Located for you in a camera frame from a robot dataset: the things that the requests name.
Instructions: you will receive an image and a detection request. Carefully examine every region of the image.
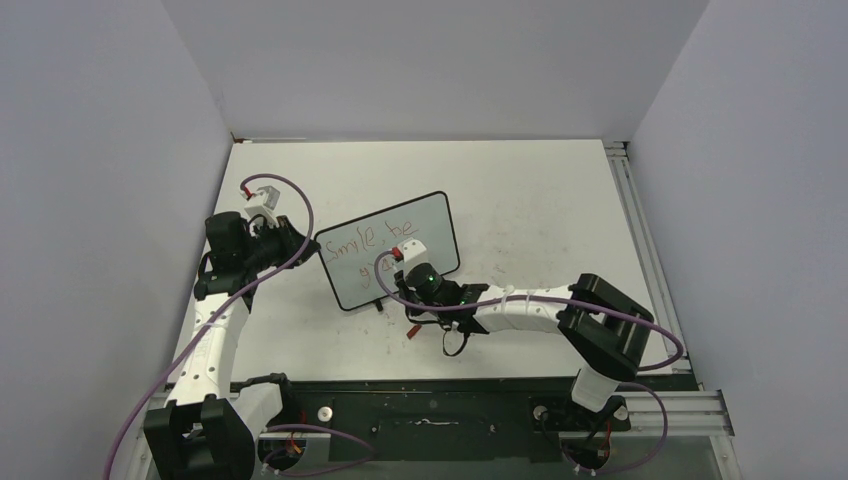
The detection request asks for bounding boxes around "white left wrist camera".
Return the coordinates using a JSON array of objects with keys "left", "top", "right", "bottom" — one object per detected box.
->
[{"left": 243, "top": 185, "right": 280, "bottom": 223}]

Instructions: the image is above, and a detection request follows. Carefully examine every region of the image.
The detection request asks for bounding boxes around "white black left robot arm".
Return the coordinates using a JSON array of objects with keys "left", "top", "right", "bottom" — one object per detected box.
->
[{"left": 143, "top": 211, "right": 319, "bottom": 479}]

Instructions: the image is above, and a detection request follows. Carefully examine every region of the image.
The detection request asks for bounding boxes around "red marker cap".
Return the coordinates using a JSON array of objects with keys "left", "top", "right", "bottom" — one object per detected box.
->
[{"left": 406, "top": 324, "right": 422, "bottom": 340}]

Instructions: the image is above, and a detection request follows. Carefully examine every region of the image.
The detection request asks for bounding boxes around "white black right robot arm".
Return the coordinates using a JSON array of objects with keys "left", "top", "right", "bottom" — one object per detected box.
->
[{"left": 394, "top": 263, "right": 654, "bottom": 433}]

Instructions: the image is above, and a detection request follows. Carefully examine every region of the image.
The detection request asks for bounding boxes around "aluminium rail frame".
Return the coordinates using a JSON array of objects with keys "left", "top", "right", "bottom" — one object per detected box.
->
[{"left": 603, "top": 141, "right": 733, "bottom": 437}]

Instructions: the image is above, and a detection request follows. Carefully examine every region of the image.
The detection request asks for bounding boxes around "black base frame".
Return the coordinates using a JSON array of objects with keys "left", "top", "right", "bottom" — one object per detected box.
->
[{"left": 254, "top": 376, "right": 700, "bottom": 465}]

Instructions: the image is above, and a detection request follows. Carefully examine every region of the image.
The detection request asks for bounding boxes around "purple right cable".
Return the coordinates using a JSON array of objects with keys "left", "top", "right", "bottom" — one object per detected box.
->
[{"left": 373, "top": 250, "right": 685, "bottom": 476}]

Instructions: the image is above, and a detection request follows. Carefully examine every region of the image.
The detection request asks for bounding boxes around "black framed whiteboard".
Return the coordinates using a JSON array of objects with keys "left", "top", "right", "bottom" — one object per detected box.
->
[{"left": 314, "top": 191, "right": 462, "bottom": 313}]

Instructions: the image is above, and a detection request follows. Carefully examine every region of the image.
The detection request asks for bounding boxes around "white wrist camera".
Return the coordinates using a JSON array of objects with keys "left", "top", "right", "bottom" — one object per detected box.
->
[
  {"left": 391, "top": 238, "right": 429, "bottom": 270},
  {"left": 243, "top": 185, "right": 280, "bottom": 223}
]

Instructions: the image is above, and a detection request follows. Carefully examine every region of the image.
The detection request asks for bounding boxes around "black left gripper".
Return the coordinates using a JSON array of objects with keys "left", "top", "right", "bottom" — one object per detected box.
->
[{"left": 242, "top": 215, "right": 321, "bottom": 273}]

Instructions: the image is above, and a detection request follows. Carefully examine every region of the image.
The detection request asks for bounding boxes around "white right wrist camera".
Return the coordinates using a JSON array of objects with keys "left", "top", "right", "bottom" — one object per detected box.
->
[{"left": 391, "top": 238, "right": 429, "bottom": 270}]

